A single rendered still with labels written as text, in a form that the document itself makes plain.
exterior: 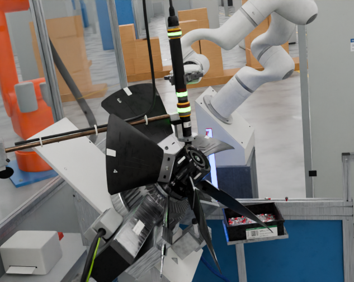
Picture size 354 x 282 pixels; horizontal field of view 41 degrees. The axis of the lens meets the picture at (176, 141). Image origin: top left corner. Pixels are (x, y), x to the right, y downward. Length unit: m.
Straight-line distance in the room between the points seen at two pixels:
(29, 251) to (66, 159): 0.37
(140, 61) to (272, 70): 8.82
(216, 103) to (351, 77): 1.32
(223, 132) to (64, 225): 0.85
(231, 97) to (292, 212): 0.60
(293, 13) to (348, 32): 1.50
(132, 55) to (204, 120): 8.71
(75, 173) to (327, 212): 1.04
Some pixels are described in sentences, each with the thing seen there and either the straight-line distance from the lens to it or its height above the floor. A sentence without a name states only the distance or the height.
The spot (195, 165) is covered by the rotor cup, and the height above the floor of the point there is 1.22.
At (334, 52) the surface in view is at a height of 1.24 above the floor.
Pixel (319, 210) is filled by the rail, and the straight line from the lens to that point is 2.04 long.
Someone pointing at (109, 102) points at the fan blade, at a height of 1.41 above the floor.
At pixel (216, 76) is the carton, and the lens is 9.23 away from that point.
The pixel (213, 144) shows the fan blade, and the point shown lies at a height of 1.18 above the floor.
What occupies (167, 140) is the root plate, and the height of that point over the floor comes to 1.27.
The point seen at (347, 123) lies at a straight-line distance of 3.42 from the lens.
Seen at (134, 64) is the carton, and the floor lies 0.36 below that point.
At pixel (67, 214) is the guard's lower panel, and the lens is 2.30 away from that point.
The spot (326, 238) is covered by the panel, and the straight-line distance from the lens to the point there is 2.12.
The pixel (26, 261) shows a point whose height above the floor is 0.92.
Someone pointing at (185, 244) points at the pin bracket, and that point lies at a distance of 1.61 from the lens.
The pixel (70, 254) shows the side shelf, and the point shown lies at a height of 0.86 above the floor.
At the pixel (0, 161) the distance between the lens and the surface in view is 1.47.
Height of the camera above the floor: 1.72
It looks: 17 degrees down
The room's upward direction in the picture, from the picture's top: 7 degrees counter-clockwise
